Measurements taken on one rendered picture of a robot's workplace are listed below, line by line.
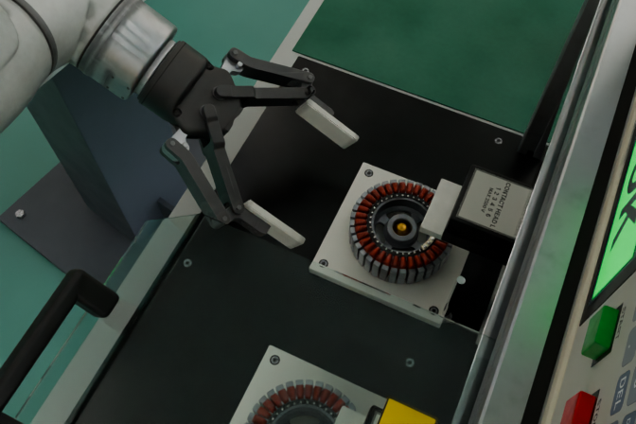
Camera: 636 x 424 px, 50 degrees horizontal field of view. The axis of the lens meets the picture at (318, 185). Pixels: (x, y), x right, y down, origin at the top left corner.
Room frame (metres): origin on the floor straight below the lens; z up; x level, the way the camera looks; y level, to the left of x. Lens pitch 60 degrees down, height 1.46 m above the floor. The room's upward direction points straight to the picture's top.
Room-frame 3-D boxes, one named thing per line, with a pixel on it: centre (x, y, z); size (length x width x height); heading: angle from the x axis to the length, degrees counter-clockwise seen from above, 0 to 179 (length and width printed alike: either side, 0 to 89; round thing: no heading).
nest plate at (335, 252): (0.33, -0.09, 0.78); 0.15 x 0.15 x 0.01; 65
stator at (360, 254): (0.33, -0.09, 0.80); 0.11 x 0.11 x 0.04
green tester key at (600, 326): (0.09, -0.12, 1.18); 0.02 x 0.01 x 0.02; 155
